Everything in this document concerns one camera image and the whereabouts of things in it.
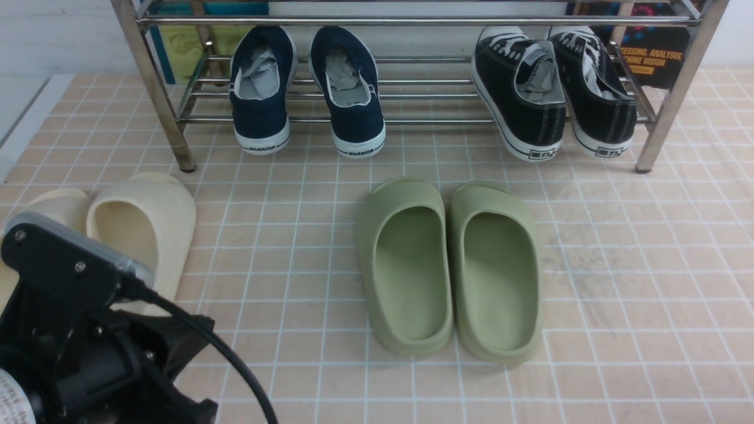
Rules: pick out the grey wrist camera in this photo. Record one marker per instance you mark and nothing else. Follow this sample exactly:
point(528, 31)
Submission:
point(64, 278)

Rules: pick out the yellow and teal book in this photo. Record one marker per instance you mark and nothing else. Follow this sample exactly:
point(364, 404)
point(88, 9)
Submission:
point(179, 47)

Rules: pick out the right cream foam slipper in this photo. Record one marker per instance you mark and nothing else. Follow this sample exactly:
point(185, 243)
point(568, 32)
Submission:
point(150, 217)

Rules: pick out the navy canvas shoe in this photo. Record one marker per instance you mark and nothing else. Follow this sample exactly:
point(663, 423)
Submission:
point(345, 71)
point(263, 67)

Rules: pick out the right black lace-up sneaker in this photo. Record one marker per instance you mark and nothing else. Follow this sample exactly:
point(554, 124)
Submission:
point(603, 114)

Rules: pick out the right green foam slipper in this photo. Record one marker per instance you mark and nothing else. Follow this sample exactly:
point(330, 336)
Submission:
point(496, 275)

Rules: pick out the left black lace-up sneaker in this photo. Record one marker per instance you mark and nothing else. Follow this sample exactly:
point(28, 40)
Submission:
point(517, 79)

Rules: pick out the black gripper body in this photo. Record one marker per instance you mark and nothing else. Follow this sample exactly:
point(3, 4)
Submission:
point(118, 367)

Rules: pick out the black book orange text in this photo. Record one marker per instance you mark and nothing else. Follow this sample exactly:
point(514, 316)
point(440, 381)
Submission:
point(655, 54)

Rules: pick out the green foam slipper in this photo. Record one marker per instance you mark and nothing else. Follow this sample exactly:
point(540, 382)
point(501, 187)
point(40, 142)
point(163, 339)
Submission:
point(496, 275)
point(402, 251)

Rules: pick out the black lace-up sneaker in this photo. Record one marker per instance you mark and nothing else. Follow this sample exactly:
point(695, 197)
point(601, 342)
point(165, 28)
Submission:
point(517, 79)
point(603, 114)

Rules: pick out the left green foam slipper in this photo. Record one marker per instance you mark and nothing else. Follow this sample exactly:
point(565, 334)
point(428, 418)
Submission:
point(402, 251)

